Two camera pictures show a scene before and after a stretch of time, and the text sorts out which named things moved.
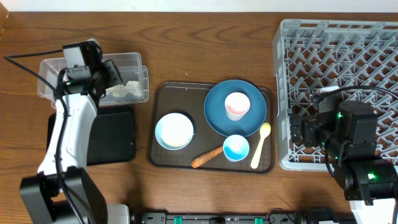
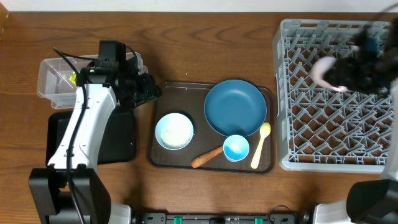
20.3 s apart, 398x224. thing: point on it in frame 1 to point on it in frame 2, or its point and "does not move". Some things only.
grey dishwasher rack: [357, 58] does not move
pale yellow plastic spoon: [265, 129] does not move
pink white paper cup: [236, 104] to [318, 71]
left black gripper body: [106, 78] to [135, 93]
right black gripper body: [310, 126] to [364, 77]
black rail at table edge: [275, 218] does not move
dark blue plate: [215, 112] does not move
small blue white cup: [236, 147] does not move
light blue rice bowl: [174, 131] does not move
